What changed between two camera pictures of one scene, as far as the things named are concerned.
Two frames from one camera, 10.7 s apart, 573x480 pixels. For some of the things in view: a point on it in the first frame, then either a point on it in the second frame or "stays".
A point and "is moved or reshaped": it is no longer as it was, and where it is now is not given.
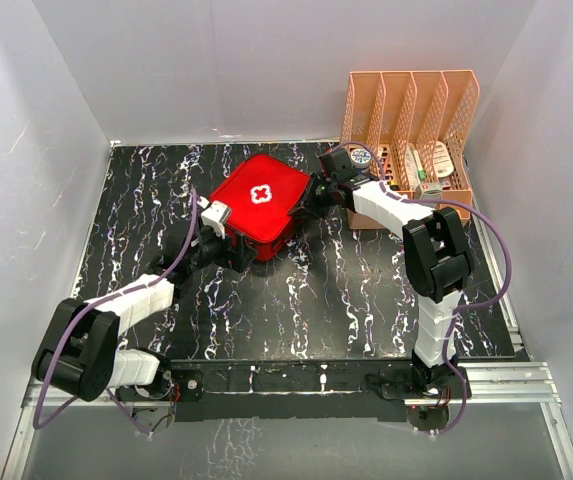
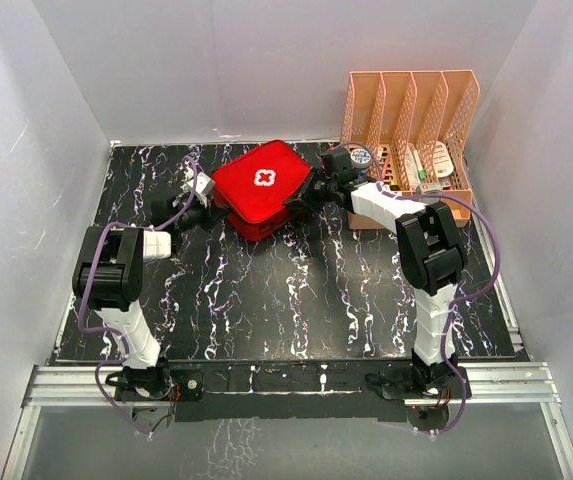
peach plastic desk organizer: x=418 y=126 stays
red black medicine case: x=261 y=193 is moved or reshaped
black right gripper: x=312 y=182 stays
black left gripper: x=238 y=259 to x=211 y=215
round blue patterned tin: x=361 y=158 stays
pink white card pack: x=443 y=164 stays
